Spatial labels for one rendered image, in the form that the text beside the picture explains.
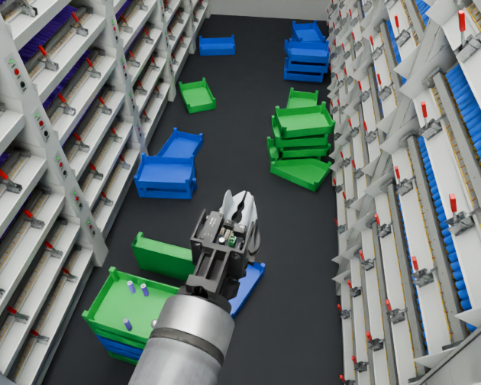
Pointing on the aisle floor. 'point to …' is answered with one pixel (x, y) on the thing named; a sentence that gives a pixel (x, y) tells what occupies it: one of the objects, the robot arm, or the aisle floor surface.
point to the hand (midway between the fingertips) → (243, 201)
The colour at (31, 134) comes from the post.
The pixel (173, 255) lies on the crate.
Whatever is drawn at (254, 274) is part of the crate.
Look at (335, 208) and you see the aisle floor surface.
